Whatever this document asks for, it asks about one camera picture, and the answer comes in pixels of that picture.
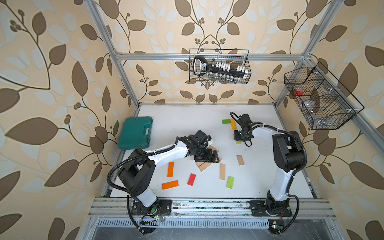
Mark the black socket holder tool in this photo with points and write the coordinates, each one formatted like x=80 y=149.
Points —
x=206 y=66

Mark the light green block lower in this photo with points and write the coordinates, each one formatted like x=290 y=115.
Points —
x=230 y=182

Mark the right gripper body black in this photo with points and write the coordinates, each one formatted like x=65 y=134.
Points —
x=239 y=136

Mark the green plastic tool case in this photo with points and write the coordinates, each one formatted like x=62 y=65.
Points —
x=136 y=133

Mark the orange block upright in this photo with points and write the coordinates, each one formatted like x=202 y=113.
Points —
x=170 y=173

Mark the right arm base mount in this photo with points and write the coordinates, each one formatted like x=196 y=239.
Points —
x=270 y=208

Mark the orange-yellow block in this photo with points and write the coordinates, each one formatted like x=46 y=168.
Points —
x=233 y=124

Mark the red tape roll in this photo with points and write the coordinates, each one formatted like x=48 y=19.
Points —
x=299 y=91

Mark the wire basket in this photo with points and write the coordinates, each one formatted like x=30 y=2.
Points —
x=327 y=103
x=220 y=52

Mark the back wire basket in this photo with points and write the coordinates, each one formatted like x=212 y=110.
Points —
x=220 y=52

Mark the right wire basket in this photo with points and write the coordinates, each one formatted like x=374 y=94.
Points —
x=327 y=103

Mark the orange block lower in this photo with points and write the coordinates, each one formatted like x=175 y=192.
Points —
x=170 y=185

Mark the red block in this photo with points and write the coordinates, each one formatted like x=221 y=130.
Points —
x=191 y=179

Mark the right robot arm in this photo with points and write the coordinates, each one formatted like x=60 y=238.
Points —
x=289 y=153

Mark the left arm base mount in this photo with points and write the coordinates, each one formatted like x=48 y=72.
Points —
x=161 y=207

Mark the wooden block pair upper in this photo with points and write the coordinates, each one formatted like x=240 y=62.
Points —
x=199 y=163

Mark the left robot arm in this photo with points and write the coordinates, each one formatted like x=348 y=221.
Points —
x=133 y=175

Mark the wooden block upright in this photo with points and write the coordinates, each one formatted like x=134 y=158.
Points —
x=222 y=171

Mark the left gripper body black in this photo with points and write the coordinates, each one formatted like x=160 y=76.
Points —
x=203 y=154

